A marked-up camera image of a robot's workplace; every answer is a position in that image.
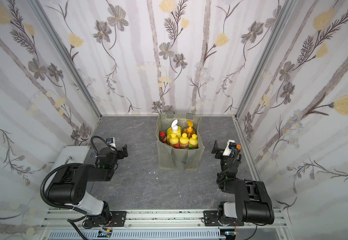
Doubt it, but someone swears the orange bottle yellow cap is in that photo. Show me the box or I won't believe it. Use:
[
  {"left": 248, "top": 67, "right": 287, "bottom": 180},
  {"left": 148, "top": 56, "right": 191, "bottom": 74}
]
[
  {"left": 169, "top": 133, "right": 179, "bottom": 147},
  {"left": 179, "top": 133, "right": 189, "bottom": 149},
  {"left": 188, "top": 134, "right": 198, "bottom": 149}
]

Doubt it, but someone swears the large orange pump soap bottle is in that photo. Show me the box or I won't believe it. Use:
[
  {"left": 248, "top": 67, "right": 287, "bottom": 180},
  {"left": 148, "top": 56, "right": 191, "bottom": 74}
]
[{"left": 183, "top": 120, "right": 196, "bottom": 138}]

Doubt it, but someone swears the green bottle red cap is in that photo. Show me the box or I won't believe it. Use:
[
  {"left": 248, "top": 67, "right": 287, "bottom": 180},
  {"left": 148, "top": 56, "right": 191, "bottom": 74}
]
[{"left": 159, "top": 131, "right": 167, "bottom": 145}]

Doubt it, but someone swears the large yellow pump soap bottle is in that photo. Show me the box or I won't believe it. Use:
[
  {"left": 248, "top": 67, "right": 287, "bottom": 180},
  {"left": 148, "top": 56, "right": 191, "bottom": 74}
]
[{"left": 167, "top": 120, "right": 182, "bottom": 141}]

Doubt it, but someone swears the green fabric shopping bag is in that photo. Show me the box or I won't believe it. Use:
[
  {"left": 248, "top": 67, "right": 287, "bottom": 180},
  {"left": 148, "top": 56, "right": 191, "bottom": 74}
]
[{"left": 156, "top": 113, "right": 205, "bottom": 172}]

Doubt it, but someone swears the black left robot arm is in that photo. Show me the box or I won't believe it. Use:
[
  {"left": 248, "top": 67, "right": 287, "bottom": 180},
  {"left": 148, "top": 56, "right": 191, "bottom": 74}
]
[{"left": 40, "top": 136, "right": 128, "bottom": 240}]

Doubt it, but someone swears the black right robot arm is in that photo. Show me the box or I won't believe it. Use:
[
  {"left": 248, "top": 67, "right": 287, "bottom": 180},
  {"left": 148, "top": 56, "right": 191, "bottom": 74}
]
[{"left": 211, "top": 140, "right": 275, "bottom": 226}]

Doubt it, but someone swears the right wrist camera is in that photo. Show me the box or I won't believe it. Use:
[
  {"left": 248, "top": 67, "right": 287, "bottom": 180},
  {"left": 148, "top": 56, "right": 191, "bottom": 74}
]
[{"left": 222, "top": 140, "right": 237, "bottom": 156}]

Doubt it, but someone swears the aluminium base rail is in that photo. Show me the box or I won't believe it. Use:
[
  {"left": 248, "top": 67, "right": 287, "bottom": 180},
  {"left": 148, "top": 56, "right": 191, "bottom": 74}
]
[{"left": 36, "top": 209, "right": 292, "bottom": 240}]

